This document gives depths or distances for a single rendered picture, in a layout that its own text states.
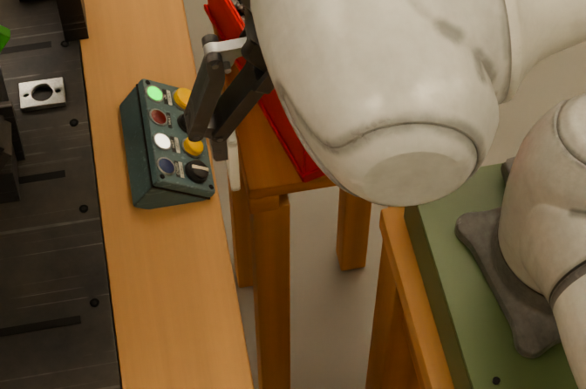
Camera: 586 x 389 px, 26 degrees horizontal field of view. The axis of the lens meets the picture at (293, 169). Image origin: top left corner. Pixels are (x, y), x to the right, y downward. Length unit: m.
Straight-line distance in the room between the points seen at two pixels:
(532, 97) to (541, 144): 1.52
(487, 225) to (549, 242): 0.21
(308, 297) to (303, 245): 0.12
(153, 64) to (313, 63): 0.99
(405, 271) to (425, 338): 0.09
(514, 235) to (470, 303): 0.13
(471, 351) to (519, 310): 0.07
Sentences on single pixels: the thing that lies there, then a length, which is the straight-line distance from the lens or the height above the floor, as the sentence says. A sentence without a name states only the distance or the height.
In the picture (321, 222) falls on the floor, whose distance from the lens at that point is 2.52.
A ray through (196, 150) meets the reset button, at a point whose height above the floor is 0.94.
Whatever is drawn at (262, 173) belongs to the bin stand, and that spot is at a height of 0.80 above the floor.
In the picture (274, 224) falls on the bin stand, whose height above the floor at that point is 0.70.
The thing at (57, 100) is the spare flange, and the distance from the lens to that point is 1.59.
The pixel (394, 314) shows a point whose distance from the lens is 1.64.
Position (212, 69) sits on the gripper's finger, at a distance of 0.90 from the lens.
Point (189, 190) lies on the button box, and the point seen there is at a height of 0.93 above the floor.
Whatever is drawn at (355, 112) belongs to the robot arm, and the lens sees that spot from 0.61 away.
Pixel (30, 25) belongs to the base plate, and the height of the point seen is 0.90.
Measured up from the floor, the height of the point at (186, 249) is 0.90.
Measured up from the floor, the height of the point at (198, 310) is 0.90.
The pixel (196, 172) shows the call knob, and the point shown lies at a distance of 1.47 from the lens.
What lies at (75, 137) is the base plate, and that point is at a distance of 1.56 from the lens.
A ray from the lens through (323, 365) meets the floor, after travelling 2.38.
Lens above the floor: 2.17
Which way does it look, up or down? 57 degrees down
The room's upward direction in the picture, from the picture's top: straight up
